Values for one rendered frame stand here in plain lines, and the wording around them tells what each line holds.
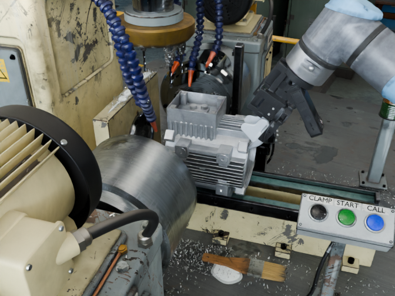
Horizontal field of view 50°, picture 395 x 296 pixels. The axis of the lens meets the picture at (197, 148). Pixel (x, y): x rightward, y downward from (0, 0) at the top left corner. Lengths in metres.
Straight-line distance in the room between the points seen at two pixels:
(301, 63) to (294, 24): 3.43
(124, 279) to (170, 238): 0.20
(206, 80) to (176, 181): 0.49
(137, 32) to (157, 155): 0.26
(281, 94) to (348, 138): 0.78
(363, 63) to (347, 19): 0.08
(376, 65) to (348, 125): 0.94
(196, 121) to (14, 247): 0.64
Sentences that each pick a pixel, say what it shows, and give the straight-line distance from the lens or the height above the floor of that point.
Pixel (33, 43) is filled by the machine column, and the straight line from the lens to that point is 0.93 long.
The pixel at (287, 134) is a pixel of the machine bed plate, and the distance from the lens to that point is 1.60.
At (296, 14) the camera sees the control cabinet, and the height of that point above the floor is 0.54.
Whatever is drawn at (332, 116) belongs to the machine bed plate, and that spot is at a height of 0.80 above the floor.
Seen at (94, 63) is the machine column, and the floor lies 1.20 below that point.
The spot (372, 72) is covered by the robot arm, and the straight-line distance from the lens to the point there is 0.80.
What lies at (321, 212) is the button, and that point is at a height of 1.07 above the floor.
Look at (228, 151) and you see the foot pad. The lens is 0.96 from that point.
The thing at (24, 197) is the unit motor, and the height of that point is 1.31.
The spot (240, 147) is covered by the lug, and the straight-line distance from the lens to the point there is 0.96.
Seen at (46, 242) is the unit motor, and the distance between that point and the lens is 0.42.
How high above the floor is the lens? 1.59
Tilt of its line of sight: 32 degrees down
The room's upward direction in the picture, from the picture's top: straight up
